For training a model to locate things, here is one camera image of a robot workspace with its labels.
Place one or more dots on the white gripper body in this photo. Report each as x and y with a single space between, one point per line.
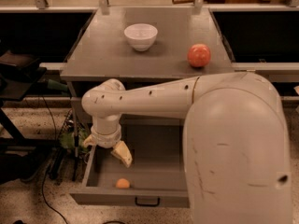
106 140

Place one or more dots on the metal railing frame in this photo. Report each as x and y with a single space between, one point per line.
149 0

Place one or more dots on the white ceramic bowl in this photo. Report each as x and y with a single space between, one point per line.
141 36

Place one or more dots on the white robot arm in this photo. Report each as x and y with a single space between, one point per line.
236 147

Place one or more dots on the open grey bottom drawer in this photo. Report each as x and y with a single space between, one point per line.
157 170

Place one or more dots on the green bag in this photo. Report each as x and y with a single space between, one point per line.
67 140

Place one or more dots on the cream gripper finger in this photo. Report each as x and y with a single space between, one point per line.
122 153
89 142

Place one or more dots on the black side stand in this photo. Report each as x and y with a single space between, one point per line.
19 72

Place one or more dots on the grey drawer cabinet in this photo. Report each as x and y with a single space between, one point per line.
103 52

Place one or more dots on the red apple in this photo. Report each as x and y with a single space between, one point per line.
199 55

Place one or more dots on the black drawer handle lower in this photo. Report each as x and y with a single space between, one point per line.
147 201

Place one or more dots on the closed grey upper drawer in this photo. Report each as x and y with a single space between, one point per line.
82 116

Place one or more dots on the small orange fruit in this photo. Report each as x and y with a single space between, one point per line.
123 183

